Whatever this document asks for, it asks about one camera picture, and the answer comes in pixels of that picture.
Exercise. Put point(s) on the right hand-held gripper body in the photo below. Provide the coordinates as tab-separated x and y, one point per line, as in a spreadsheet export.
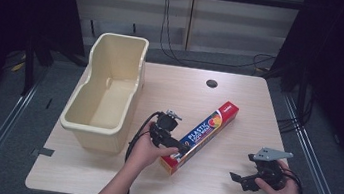
269	168

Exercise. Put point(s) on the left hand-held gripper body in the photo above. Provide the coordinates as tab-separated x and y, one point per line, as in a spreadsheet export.
166	123

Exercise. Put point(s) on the red and blue wrap box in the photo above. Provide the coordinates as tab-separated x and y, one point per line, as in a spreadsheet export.
210	124

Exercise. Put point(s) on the cream plastic bin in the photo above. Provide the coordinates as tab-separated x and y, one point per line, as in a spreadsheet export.
115	101

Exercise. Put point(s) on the person's left hand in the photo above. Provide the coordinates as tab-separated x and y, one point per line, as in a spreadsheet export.
147	152

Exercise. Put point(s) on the black metal stand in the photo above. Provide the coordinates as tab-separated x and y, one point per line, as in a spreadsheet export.
29	64
302	90

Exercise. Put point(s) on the black tape strip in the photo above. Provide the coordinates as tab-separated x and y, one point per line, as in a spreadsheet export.
43	152

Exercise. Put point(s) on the yellow floor object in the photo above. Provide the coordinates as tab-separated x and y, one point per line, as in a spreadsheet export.
17	66

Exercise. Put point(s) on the metal floor rail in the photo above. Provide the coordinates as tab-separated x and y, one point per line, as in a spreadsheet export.
318	173
0	135

